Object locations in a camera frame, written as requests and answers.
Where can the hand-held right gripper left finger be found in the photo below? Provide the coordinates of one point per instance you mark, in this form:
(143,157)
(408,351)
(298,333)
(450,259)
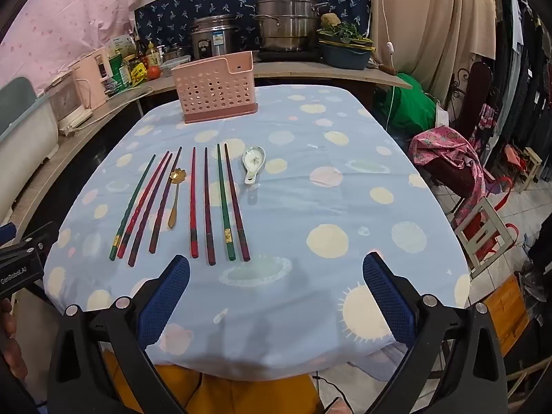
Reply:
(166,297)

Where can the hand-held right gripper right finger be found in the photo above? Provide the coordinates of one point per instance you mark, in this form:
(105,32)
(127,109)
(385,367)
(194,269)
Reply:
(388,297)

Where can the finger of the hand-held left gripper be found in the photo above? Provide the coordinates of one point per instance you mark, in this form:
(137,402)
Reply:
(41,233)

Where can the dark maroon chopstick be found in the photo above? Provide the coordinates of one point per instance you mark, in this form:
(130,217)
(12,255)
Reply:
(149,213)
(165,202)
(208,207)
(236,207)

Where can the green chopstick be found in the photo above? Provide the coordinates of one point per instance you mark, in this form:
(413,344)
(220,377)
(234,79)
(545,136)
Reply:
(131,209)
(224,202)

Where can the red chopstick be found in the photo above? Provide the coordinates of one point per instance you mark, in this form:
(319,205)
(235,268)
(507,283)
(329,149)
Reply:
(193,202)
(142,205)

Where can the white ceramic soup spoon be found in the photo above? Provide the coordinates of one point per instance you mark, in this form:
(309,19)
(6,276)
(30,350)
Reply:
(252,159)

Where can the pink perforated utensil basket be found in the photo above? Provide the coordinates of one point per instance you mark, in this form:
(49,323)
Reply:
(215,90)

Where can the person's left hand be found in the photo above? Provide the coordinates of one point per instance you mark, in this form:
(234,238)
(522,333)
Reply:
(12,349)

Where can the light blue plastic tub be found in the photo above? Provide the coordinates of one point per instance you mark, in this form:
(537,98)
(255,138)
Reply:
(21,125)

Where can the grey wooden stool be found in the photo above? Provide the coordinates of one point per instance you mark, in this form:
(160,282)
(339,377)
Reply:
(483,233)

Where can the orange wooden board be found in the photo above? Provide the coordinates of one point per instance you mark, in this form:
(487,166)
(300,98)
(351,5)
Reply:
(504,310)

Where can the yellow pants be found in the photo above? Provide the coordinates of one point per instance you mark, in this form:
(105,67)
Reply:
(241,392)

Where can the gold flower spoon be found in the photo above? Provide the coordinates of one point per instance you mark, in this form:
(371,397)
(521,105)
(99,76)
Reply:
(176,176)

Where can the white kitchen appliance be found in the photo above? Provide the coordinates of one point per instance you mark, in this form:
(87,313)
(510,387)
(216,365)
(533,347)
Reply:
(69,103)

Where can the blue planet print tablecloth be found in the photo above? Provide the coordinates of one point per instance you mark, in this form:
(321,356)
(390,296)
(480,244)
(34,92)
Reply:
(310,189)

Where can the pink floral garment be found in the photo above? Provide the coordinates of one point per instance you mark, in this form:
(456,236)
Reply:
(444,146)

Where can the pink kitchen appliance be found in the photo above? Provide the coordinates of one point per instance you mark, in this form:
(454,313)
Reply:
(90,77)

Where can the green carton box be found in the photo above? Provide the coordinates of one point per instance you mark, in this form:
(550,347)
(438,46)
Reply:
(120,71)

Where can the yellow packet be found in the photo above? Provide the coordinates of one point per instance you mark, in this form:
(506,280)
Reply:
(139,73)

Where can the green bag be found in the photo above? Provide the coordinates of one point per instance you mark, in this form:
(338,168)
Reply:
(409,108)

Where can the small wooden stool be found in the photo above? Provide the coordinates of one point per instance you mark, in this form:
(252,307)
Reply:
(528,164)

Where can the red tomato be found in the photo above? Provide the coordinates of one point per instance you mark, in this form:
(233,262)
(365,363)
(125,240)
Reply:
(154,72)

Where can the condiment bottles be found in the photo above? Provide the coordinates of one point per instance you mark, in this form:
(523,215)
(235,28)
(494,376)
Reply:
(149,54)

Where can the clear food container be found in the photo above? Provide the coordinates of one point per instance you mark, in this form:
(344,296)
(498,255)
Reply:
(174,65)

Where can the dark red chair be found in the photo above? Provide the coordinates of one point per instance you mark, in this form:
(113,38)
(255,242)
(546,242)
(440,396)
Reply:
(474,95)

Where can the pink floral curtain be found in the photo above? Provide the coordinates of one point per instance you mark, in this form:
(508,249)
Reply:
(64,8)

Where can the dark blue plastic basin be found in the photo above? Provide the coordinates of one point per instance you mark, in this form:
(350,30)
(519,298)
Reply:
(345,57)

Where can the navy floral cloth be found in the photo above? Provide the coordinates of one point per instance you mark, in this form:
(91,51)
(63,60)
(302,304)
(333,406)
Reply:
(172,8)

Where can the hanging clothes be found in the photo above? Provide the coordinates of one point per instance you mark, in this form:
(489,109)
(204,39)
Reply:
(522,73)

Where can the black induction cooker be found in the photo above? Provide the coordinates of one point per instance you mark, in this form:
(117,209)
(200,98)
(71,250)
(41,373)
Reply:
(289,55)

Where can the silver rice cooker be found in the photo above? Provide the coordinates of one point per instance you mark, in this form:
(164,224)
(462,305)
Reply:
(215,36)

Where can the beige curtain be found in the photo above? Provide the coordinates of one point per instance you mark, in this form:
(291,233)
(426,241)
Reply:
(431,17)

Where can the stainless steel steamer pot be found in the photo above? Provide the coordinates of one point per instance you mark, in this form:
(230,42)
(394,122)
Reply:
(284,17)

